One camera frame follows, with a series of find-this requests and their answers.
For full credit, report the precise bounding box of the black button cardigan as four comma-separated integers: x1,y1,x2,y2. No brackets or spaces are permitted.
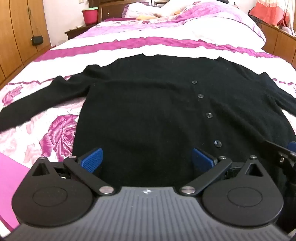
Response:
0,53,296,235

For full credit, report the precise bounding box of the wooden side cabinet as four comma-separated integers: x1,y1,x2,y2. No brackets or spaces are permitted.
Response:
257,22,296,68

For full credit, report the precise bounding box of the dark wooden nightstand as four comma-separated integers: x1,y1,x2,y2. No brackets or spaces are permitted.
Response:
64,25,95,40

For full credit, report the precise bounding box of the small black hanging pouch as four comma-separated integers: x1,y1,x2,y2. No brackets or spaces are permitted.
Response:
31,36,44,46

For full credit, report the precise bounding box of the pink floral bed quilt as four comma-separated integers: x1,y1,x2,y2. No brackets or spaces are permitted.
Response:
0,0,296,232

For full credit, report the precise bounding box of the red plastic bucket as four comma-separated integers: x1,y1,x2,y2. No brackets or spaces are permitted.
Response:
81,6,99,26

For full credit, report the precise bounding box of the red pink curtain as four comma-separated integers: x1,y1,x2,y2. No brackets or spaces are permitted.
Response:
249,0,295,31

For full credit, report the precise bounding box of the orange cloth item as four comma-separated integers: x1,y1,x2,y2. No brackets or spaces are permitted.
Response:
137,15,157,21

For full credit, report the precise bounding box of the dark wooden headboard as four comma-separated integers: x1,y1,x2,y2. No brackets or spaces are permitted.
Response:
88,0,169,22

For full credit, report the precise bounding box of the lilac pillow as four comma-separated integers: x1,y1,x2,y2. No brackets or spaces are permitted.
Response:
122,2,160,19

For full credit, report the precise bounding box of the white plush toy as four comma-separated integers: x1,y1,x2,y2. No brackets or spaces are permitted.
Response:
154,1,187,18

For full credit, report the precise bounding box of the wooden wardrobe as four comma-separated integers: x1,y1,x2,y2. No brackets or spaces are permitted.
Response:
1,0,52,88

